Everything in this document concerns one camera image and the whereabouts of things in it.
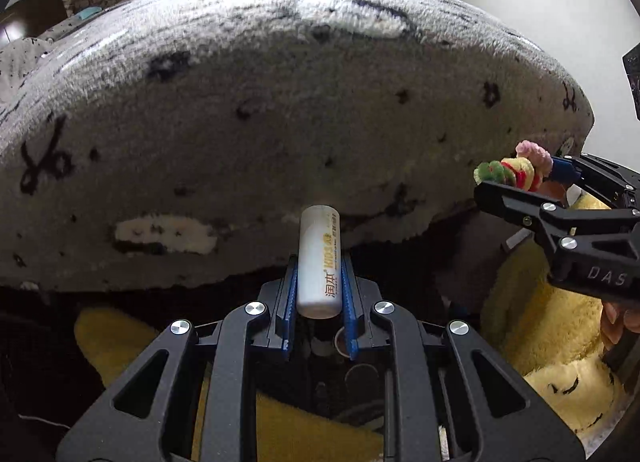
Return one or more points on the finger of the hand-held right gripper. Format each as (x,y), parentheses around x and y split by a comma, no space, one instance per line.
(600,177)
(515,204)

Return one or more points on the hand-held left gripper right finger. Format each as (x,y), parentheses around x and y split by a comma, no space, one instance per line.
(350,307)

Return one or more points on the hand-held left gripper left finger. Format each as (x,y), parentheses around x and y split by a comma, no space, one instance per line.
(290,303)

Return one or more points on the colourful plush toy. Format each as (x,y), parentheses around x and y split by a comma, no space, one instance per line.
(515,169)

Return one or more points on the white lip balm tube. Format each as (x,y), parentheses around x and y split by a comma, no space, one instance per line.
(319,262)

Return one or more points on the person's right hand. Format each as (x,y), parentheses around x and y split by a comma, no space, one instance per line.
(614,322)

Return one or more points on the yellow plush blanket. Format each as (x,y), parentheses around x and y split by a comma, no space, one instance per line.
(540,322)

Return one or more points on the black flat object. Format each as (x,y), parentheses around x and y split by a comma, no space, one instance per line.
(632,82)

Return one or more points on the grey printed blanket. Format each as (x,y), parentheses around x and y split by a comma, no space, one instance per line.
(250,117)

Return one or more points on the small teal item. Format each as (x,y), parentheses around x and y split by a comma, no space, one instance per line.
(87,13)

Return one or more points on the grey dotted pillow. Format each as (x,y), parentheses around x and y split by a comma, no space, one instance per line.
(22,67)

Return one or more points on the dark wooden headboard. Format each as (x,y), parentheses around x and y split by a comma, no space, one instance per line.
(30,12)

